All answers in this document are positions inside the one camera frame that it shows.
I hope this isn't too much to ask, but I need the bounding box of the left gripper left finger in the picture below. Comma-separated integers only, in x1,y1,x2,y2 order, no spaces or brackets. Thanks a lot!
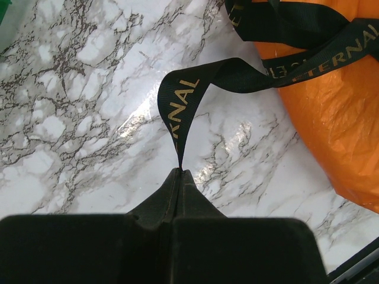
1,169,181,283

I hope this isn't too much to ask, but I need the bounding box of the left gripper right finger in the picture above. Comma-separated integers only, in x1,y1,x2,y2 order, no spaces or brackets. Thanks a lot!
170,170,327,283

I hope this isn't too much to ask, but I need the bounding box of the black printed ribbon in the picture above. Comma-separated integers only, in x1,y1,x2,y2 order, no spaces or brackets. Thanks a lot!
158,1,378,162

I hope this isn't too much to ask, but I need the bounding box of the green plastic basket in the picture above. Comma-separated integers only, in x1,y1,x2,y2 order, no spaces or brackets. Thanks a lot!
1,1,18,51

